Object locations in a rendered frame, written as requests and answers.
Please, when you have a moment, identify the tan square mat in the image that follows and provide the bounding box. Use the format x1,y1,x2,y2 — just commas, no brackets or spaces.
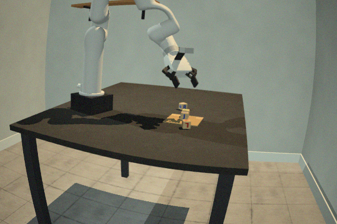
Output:
163,114,203,126

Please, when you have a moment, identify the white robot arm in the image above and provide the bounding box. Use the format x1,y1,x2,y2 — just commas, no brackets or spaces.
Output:
77,0,194,96

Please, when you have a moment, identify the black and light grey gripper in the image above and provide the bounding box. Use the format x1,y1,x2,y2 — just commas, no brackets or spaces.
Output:
162,50,198,88

